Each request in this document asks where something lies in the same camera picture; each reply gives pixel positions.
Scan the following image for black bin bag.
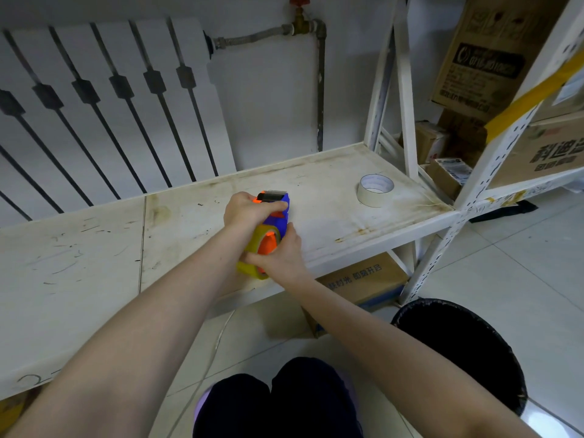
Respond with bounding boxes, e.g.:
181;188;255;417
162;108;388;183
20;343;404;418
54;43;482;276
391;297;529;417

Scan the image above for dark brown cardboard box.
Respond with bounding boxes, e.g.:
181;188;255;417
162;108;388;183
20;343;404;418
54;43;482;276
437;109;488;169

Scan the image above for yellow taped cardboard box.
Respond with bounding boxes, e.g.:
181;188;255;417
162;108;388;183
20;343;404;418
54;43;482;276
0;392;29;427

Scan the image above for blue striped cardboard box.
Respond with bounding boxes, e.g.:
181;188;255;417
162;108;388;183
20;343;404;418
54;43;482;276
301;252;410;338

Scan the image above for white tape roll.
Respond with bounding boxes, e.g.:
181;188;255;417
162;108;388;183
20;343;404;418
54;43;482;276
356;173;395;209

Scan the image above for grey metal pipe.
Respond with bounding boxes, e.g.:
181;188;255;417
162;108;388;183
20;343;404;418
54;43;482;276
204;18;327;153

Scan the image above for small brown cardboard box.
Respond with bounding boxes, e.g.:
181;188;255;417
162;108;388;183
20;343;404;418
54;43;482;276
399;121;450;165

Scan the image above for person's right forearm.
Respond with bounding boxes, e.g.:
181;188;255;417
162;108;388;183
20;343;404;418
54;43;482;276
283;268;544;438

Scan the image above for black flat mat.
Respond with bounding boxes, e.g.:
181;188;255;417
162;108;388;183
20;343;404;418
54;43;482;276
468;200;539;224

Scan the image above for yellow tape roll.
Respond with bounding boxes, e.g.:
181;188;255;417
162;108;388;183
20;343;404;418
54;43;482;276
236;224;282;280

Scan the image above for white perforated shelf rack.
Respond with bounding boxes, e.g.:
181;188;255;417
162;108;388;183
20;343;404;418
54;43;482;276
399;0;584;306

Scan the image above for person's left leg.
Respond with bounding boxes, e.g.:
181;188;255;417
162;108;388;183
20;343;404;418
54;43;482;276
192;372;274;438

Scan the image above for brass valve red handle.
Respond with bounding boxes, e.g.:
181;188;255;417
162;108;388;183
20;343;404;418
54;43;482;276
288;0;316;36

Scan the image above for small labelled cardboard parcel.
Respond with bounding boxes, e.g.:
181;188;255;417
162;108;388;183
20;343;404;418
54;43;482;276
426;158;473;200

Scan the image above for purple clog shoe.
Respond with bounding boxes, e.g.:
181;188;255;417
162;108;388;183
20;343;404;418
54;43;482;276
193;385;214;421

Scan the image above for white floor cable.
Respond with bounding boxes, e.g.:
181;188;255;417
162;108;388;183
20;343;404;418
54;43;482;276
166;310;236;438

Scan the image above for person's left forearm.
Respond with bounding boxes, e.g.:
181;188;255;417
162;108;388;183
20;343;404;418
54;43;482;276
4;223;249;438

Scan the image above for white label cardboard box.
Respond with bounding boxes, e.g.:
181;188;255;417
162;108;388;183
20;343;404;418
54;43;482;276
531;63;584;123

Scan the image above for white metal shelf rack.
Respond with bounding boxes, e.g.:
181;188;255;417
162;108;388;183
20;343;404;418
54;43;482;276
0;0;462;402

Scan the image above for person's leg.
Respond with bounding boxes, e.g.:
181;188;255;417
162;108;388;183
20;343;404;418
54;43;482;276
271;356;364;438
192;372;274;438

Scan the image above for orange blue tape dispenser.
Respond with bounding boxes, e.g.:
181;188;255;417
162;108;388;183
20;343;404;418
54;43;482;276
237;190;291;279

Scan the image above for person's right hand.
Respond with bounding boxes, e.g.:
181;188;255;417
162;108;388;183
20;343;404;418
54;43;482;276
239;222;312;288

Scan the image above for person's left hand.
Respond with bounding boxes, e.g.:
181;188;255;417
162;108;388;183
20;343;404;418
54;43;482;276
222;191;291;233

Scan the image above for white radiator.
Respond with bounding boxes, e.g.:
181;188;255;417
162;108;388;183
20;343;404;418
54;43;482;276
0;16;237;229

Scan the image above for long printed brown cardboard box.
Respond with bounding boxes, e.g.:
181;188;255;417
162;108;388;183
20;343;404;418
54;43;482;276
488;111;584;190

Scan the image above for person's right leg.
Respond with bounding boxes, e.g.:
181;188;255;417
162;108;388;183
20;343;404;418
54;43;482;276
271;356;364;438

